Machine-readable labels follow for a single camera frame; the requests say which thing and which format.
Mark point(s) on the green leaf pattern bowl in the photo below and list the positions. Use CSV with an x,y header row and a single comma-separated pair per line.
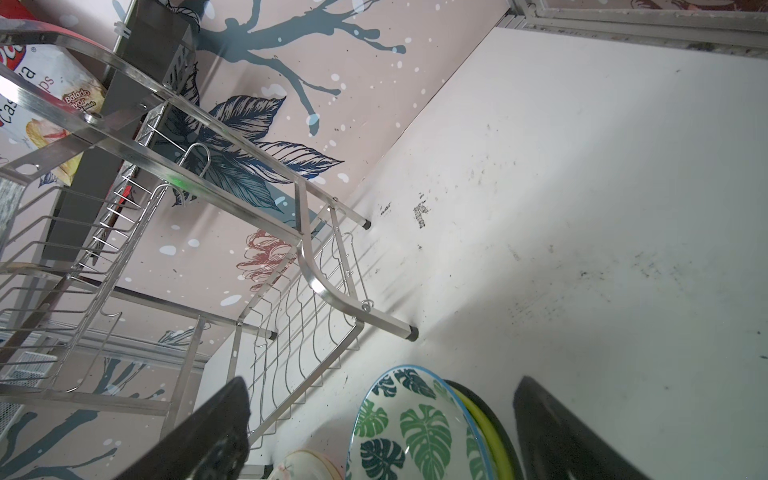
x,y
412,425

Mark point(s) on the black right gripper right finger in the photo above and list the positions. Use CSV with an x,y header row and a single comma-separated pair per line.
x,y
556,444

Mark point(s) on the silver two-tier dish rack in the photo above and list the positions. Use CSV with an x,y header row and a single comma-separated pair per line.
x,y
222,228

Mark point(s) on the blue floral white bowl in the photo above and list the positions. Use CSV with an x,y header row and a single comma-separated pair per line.
x,y
498,420

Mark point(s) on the white floral plate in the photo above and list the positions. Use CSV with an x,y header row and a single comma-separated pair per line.
x,y
305,465

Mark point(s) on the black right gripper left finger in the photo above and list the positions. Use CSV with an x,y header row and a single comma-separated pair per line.
x,y
211,444

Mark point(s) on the lime green bowl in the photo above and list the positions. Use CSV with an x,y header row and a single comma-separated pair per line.
x,y
489,438

